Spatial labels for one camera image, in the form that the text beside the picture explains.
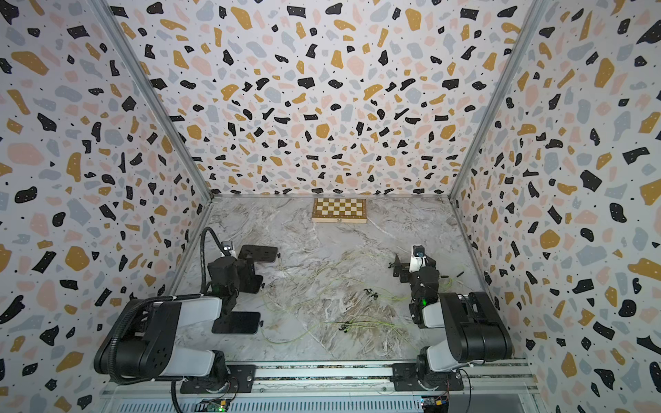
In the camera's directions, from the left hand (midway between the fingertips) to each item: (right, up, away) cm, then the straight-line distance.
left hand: (236, 257), depth 92 cm
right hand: (+63, +1, -1) cm, 63 cm away
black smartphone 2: (+6, -10, +1) cm, 12 cm away
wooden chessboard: (+36, +18, +22) cm, 46 cm away
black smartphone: (+9, +2, -1) cm, 9 cm away
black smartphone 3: (+3, -21, -6) cm, 22 cm away
